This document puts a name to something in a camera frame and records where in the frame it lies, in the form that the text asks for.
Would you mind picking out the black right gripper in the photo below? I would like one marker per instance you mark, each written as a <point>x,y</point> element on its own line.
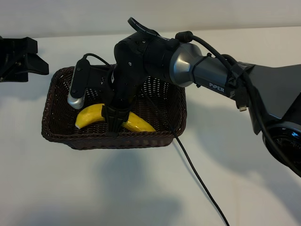
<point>122,94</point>

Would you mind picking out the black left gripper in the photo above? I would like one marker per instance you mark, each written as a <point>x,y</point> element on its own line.
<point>10,70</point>

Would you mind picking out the yellow banana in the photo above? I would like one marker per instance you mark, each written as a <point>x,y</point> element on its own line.
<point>89,115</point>

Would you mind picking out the dark brown wicker basket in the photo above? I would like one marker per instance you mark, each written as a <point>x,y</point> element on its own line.
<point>174,101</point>

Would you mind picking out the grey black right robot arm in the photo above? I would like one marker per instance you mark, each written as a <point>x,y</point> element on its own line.
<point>211,73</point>

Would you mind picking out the black plug with gold tip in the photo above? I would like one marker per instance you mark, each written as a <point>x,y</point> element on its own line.
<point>242,103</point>

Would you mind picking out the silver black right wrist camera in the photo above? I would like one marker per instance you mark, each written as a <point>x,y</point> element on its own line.
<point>76,101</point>

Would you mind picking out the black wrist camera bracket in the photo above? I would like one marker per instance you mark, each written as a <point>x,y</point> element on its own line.
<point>98,77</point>

